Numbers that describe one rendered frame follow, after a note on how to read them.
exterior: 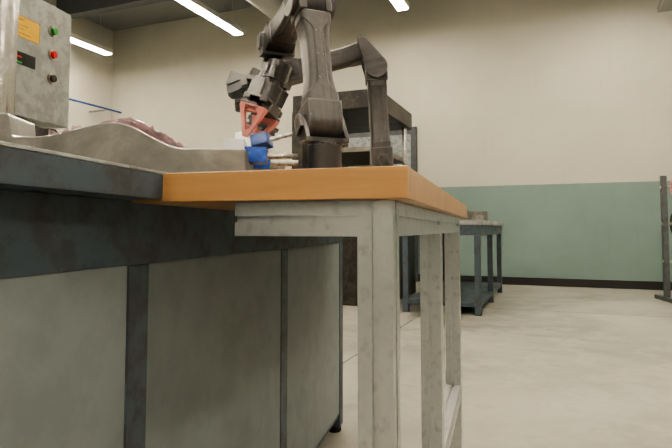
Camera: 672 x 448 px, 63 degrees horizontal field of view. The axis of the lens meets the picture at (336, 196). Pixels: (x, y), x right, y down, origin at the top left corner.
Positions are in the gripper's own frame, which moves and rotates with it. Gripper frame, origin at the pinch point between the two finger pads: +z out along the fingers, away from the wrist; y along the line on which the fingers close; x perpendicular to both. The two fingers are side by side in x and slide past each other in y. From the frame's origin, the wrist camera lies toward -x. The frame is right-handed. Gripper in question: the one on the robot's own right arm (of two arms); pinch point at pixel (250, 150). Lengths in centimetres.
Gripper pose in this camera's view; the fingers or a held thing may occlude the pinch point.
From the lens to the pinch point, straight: 163.2
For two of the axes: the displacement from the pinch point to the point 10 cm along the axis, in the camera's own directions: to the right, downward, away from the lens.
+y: -2.3, -0.5, -9.7
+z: -4.5, 8.9, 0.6
